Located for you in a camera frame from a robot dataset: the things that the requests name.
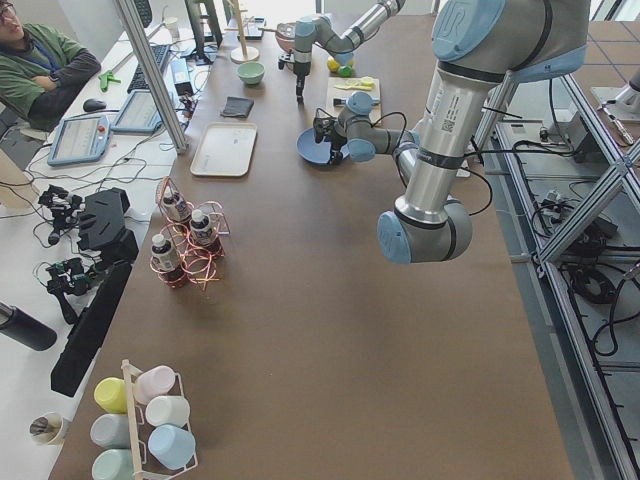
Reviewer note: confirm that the dark grey cloth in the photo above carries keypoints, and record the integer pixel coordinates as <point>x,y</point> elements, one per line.
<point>237,107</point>

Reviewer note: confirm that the black computer mouse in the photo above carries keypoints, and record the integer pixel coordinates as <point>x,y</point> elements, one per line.
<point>93,105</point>

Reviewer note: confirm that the wooden cup tree stand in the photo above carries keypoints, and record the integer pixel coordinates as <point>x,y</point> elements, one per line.
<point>244,53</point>

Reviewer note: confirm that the aluminium frame post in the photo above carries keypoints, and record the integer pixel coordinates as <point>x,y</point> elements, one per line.
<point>132,24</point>

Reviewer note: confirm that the teach pendant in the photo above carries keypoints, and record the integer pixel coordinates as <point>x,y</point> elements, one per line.
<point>138,115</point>
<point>80,140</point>

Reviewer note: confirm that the mint green cup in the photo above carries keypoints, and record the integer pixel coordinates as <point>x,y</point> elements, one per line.
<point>113,464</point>

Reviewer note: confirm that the pink cup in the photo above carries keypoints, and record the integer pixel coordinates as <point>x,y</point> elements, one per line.
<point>152,383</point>

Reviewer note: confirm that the yellow plastic peeler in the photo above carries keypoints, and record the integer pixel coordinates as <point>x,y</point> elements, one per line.
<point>356,84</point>

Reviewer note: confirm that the black bottle flask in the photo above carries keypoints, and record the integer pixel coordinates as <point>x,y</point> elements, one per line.
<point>23,328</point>

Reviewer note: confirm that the yellow cup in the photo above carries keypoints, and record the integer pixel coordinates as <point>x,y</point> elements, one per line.
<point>110,395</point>

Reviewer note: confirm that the green bowl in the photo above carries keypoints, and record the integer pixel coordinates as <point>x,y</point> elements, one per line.
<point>251,73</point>

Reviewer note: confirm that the dark drink bottle front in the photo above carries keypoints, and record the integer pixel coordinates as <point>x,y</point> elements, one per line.
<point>165,256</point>

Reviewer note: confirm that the seated person green shirt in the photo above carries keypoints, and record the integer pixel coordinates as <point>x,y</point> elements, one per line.
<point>42,70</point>

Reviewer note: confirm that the dark drink bottle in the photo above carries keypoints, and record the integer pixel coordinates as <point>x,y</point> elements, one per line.
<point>165,256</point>
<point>175,206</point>
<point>201,228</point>

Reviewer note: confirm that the paper cup with utensils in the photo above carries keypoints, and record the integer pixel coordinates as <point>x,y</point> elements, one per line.
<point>49,429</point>

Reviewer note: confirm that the teach pendant right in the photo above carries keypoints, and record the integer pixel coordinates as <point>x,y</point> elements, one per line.
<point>138,115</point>

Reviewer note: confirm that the yellow lemon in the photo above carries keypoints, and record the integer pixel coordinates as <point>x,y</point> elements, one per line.
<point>333,65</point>

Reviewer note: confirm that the white cup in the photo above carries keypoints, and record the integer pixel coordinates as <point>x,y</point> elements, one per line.
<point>168,409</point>

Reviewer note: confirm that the blue plate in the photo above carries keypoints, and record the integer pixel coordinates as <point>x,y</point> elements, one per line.
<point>317,153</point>

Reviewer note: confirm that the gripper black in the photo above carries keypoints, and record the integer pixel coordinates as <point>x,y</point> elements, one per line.
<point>336,143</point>
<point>301,69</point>

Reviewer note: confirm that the light blue cup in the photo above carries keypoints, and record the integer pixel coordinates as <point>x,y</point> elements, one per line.
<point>173,447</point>

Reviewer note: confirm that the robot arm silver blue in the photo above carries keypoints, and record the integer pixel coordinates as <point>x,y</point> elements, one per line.
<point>318,30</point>
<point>478,45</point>

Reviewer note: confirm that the teach pendant left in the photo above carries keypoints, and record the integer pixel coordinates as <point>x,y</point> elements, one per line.
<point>80,140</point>

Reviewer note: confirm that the dark drink bottle middle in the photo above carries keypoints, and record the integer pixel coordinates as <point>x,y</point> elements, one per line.
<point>201,228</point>

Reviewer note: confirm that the pink bowl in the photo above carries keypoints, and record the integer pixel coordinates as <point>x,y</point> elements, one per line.
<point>285,36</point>

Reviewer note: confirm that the beige tray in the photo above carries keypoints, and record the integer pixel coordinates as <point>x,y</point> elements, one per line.
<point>225,150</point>

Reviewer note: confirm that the grey cup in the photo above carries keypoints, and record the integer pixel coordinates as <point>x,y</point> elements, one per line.
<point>111,431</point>

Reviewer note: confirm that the green lime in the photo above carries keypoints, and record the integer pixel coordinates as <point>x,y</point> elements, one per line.
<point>345,71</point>

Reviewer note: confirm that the copper wire bottle rack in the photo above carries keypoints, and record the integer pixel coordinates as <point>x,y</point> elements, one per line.
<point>198,264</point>

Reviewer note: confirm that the white wire cup rack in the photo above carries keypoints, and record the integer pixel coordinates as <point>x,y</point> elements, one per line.
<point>145,465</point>

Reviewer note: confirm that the dark drink bottle back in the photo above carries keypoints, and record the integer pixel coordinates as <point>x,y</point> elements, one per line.
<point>175,206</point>

